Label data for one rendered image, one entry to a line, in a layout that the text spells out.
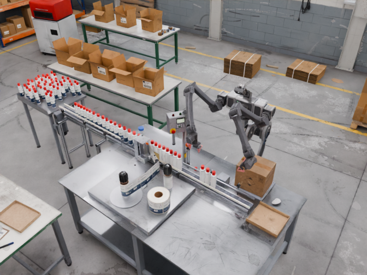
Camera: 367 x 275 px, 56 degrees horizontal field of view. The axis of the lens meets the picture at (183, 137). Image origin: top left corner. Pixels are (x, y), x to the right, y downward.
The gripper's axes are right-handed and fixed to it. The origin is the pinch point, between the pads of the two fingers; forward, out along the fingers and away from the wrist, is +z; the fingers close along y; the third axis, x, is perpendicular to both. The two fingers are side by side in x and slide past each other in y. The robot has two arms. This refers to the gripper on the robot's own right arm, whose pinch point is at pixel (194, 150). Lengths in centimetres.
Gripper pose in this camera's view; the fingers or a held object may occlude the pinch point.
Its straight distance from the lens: 329.4
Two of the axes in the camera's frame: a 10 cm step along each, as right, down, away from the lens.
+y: 8.3, 3.2, -4.6
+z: 0.2, 8.0, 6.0
